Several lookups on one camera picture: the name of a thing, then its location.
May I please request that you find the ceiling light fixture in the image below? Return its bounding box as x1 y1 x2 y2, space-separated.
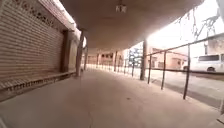
115 3 128 14

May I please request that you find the row of canopy columns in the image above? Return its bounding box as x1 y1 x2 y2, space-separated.
75 29 149 81

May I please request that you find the concrete covered walkway floor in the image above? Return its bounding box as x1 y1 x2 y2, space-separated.
0 66 224 128

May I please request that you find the walkway canopy roof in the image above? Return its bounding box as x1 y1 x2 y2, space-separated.
59 0 205 55

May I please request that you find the grey road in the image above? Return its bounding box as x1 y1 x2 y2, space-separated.
133 67 224 110

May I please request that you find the tan low building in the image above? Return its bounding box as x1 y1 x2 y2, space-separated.
146 49 188 71

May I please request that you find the dark metal railing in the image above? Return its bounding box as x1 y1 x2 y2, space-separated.
116 33 224 101

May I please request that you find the bare tree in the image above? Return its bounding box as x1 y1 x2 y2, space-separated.
176 5 224 56

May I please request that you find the white van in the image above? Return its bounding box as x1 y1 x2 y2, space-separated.
182 53 224 73

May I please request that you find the brick ledge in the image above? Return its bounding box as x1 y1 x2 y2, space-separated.
0 69 77 102

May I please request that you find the brick building with shutter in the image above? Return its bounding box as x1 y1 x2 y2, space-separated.
0 0 88 88

